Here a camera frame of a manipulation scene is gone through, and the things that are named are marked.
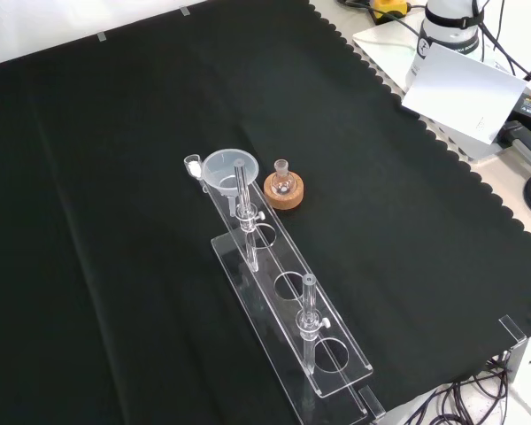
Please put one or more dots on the translucent plastic funnel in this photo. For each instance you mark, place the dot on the translucent plastic funnel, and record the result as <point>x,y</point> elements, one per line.
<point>217,177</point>

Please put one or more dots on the clear funnel stand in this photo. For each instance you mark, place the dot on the clear funnel stand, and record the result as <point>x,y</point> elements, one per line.
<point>287,265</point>

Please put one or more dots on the round-bottom glass flask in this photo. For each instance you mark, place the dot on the round-bottom glass flask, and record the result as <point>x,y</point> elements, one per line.
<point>282,179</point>

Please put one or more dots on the black cloth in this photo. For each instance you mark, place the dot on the black cloth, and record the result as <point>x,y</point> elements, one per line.
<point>115,221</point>

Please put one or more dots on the grey tape piece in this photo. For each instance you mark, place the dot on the grey tape piece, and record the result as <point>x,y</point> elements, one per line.
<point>103,37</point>
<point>185,10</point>

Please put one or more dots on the pale board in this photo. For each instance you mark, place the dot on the pale board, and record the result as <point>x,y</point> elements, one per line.
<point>464,93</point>

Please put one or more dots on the yellow stop button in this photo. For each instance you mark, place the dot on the yellow stop button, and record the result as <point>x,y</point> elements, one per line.
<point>391,6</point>

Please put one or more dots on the grey base plate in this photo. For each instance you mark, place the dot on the grey base plate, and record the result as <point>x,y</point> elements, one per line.
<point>380,44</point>

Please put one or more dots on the clear table edge bracket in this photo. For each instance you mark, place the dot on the clear table edge bracket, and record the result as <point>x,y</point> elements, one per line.
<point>513,328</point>
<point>372,404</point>

